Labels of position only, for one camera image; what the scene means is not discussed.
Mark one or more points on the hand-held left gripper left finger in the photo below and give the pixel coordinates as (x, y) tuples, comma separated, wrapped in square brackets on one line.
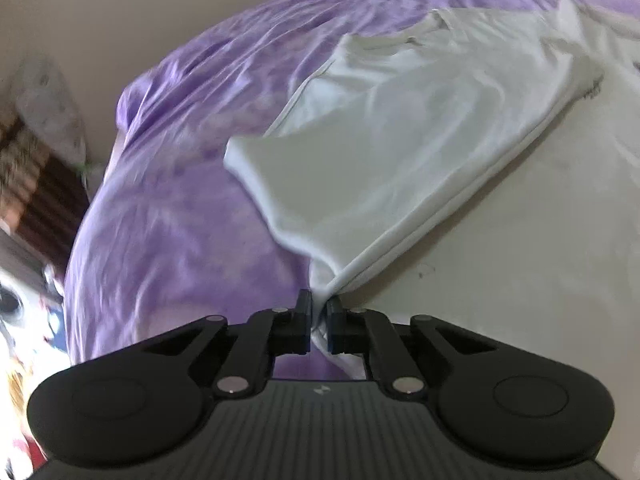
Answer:
[(303, 321)]

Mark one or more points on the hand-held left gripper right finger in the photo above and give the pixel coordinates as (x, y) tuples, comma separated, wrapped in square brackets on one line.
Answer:
[(333, 324)]

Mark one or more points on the white shirt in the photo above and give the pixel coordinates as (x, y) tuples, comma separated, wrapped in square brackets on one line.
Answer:
[(425, 160)]

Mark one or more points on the purple floral blanket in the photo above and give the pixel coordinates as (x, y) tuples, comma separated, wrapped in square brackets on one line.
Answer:
[(200, 200)]

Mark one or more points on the brown curtain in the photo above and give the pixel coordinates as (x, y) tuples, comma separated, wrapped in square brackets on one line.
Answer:
[(37, 185)]

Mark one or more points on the white patterned curtain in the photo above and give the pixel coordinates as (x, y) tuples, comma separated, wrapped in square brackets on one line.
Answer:
[(50, 105)]

